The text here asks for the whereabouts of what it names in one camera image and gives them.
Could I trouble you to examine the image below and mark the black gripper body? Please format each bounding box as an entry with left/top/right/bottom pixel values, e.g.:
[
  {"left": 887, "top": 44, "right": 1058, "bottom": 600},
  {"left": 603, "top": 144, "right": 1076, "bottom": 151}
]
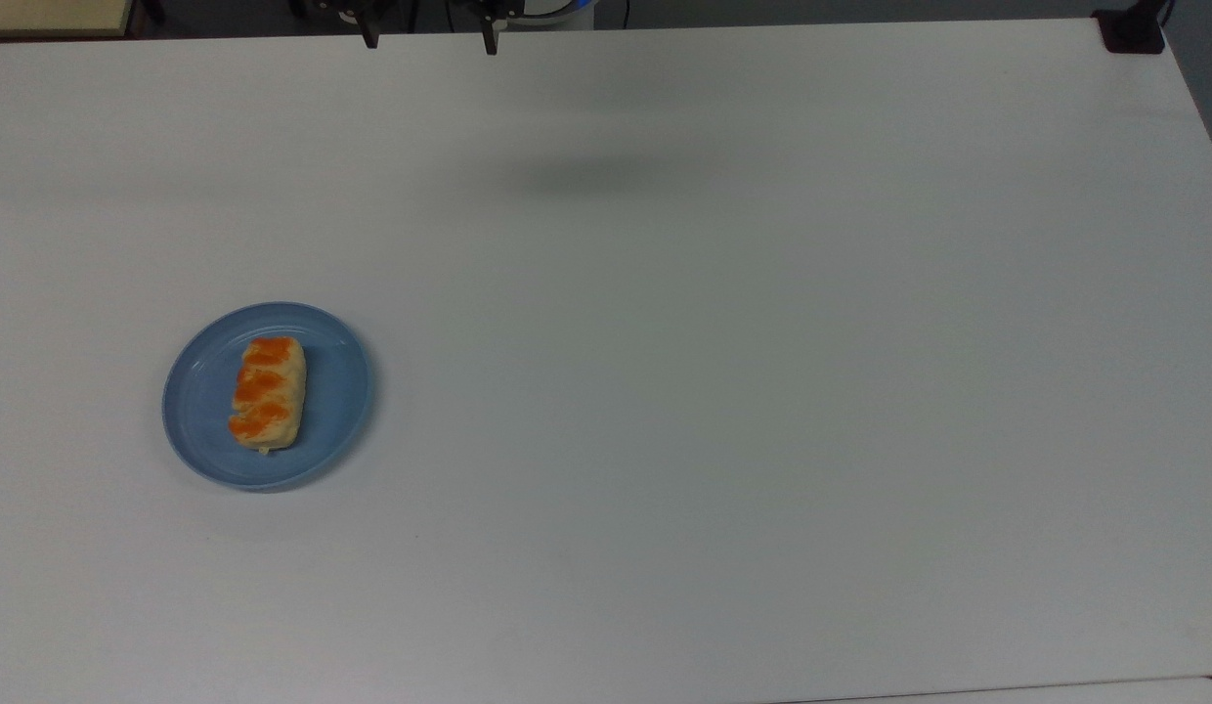
[{"left": 313, "top": 0, "right": 525, "bottom": 24}]

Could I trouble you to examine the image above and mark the bread roll with orange topping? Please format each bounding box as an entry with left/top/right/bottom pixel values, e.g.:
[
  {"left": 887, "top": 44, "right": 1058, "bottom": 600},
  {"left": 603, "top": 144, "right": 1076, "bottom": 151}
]
[{"left": 227, "top": 335, "right": 308, "bottom": 456}]

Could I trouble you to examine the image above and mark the light wooden side table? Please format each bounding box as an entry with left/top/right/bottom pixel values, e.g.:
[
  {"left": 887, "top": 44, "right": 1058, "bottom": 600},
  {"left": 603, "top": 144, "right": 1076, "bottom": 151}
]
[{"left": 0, "top": 0, "right": 140, "bottom": 41}]

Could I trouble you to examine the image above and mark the blue round plate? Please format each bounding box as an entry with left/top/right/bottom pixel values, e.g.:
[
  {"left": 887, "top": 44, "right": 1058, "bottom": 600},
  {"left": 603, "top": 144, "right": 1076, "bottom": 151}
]
[{"left": 161, "top": 301, "right": 375, "bottom": 491}]

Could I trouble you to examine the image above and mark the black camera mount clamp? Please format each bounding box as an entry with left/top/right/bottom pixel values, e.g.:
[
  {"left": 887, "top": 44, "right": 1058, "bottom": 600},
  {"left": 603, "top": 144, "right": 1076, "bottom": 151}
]
[{"left": 1093, "top": 0, "right": 1176, "bottom": 55}]

